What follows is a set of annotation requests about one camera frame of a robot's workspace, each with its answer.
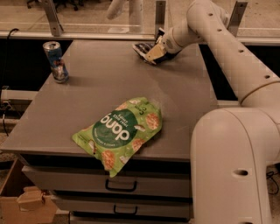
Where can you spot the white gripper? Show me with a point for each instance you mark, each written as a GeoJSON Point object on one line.
{"type": "Point", "coordinates": [168, 44]}

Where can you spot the blue chip bag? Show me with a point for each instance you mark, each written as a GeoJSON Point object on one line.
{"type": "Point", "coordinates": [142, 48]}

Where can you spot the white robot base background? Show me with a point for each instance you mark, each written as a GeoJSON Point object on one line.
{"type": "Point", "coordinates": [135, 13]}

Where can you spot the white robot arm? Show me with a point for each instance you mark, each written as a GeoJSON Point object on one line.
{"type": "Point", "coordinates": [230, 147]}

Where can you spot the green rice chip bag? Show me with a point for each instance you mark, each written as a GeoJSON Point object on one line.
{"type": "Point", "coordinates": [120, 134]}

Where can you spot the blue soda can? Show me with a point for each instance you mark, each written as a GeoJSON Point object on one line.
{"type": "Point", "coordinates": [53, 53]}

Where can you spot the grey drawer cabinet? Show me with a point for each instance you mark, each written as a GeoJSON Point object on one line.
{"type": "Point", "coordinates": [103, 75]}

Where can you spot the cardboard box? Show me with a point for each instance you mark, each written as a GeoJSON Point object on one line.
{"type": "Point", "coordinates": [22, 202]}

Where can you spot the metal bracket middle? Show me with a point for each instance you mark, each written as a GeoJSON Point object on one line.
{"type": "Point", "coordinates": [160, 15]}

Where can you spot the metal bracket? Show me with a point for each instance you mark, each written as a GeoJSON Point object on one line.
{"type": "Point", "coordinates": [236, 16]}
{"type": "Point", "coordinates": [52, 17]}
{"type": "Point", "coordinates": [160, 15]}

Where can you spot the metal bracket right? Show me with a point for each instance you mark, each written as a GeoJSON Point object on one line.
{"type": "Point", "coordinates": [236, 16]}

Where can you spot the metal bracket left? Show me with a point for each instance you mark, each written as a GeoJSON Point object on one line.
{"type": "Point", "coordinates": [52, 17]}

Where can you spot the top drawer black handle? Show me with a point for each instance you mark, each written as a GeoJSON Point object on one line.
{"type": "Point", "coordinates": [115, 186]}

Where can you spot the drawer black handle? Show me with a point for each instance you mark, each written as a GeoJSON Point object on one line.
{"type": "Point", "coordinates": [115, 186]}
{"type": "Point", "coordinates": [129, 210]}

